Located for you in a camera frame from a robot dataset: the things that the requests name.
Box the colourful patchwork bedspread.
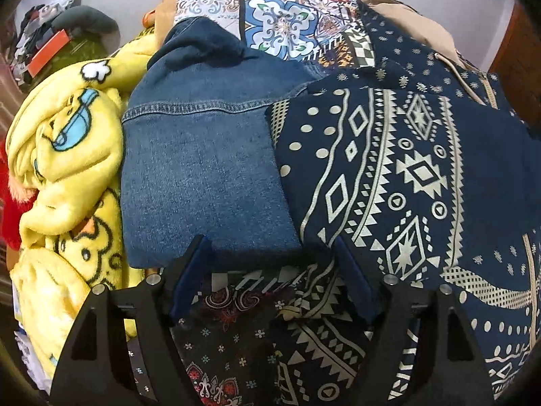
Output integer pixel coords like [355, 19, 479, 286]
[158, 0, 374, 405]

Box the clutter clothes pile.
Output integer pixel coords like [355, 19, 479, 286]
[10, 0, 81, 84]

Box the green patterned cloth pile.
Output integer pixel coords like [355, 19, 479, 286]
[22, 31, 108, 93]

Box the folded blue denim garment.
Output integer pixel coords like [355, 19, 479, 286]
[121, 17, 325, 269]

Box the dark grey pillow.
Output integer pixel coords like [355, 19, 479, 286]
[51, 5, 118, 35]

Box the navy patterned hooded sweater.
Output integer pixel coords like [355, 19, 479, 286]
[269, 5, 540, 396]

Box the yellow cartoon fleece blanket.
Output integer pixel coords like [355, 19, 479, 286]
[5, 34, 157, 377]

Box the red fleece cloth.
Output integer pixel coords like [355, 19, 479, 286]
[1, 139, 38, 250]

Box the orange box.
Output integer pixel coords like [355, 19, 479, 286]
[27, 29, 71, 77]

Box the brown wooden door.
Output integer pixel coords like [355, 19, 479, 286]
[490, 4, 541, 127]

